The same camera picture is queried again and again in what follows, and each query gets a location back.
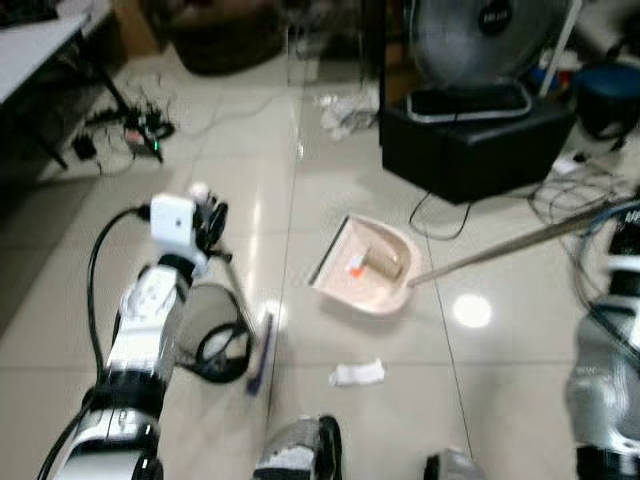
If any broom with blue brush head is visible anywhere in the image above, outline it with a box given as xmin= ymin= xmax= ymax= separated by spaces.
xmin=189 ymin=181 xmax=278 ymax=397

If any beige long-handled dustpan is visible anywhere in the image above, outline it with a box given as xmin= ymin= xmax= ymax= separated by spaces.
xmin=309 ymin=203 xmax=623 ymax=317

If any brown cardboard tube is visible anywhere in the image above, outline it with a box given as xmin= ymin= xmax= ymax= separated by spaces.
xmin=361 ymin=249 xmax=407 ymax=280

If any large grey floor fan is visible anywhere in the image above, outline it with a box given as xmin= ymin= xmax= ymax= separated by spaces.
xmin=404 ymin=0 xmax=573 ymax=123

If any black mesh waste bin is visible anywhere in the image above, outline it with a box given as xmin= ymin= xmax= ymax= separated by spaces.
xmin=174 ymin=282 xmax=257 ymax=387

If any blue round stool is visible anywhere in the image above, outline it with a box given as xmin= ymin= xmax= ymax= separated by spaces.
xmin=574 ymin=63 xmax=640 ymax=142

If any black power adapter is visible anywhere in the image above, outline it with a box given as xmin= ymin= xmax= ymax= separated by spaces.
xmin=71 ymin=134 xmax=99 ymax=162

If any grey-white crumpled paper pile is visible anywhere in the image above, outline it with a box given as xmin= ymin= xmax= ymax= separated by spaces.
xmin=319 ymin=90 xmax=382 ymax=141

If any black box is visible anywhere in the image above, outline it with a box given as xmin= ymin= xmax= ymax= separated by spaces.
xmin=379 ymin=94 xmax=579 ymax=207

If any brown round pouf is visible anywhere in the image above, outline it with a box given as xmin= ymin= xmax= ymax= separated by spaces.
xmin=163 ymin=0 xmax=288 ymax=77

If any small white crumpled tissue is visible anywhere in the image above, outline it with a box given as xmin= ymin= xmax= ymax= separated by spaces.
xmin=329 ymin=359 xmax=387 ymax=388

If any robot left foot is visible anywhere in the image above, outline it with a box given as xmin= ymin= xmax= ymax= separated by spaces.
xmin=254 ymin=414 xmax=344 ymax=480

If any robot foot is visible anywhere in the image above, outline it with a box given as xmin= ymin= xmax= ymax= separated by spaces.
xmin=254 ymin=414 xmax=344 ymax=480
xmin=424 ymin=449 xmax=488 ymax=480

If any white table with black legs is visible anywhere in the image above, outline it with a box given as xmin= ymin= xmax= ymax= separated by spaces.
xmin=0 ymin=0 xmax=136 ymax=171

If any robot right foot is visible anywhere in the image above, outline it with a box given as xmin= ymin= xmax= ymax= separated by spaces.
xmin=424 ymin=449 xmax=488 ymax=480

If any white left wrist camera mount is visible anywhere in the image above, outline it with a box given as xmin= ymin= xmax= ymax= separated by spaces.
xmin=149 ymin=194 xmax=199 ymax=253

